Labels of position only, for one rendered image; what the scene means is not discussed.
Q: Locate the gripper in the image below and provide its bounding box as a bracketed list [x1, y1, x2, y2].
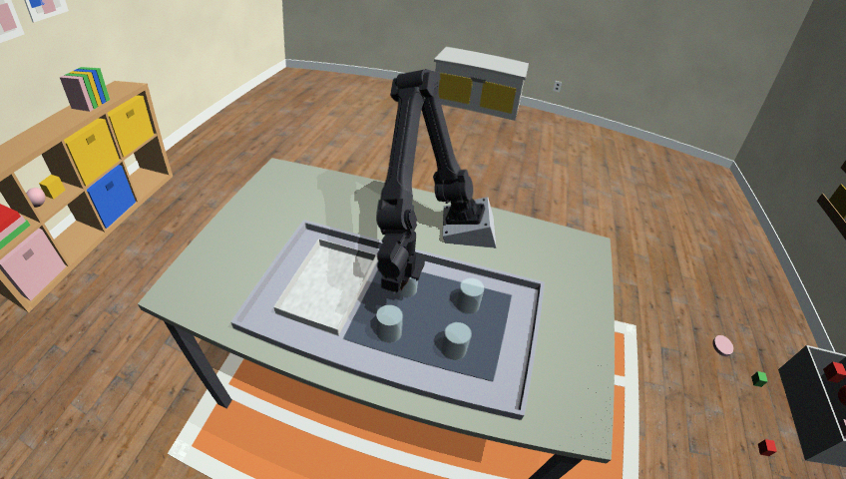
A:
[400, 251, 425, 290]

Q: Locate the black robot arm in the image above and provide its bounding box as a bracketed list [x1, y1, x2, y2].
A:
[376, 69, 485, 293]

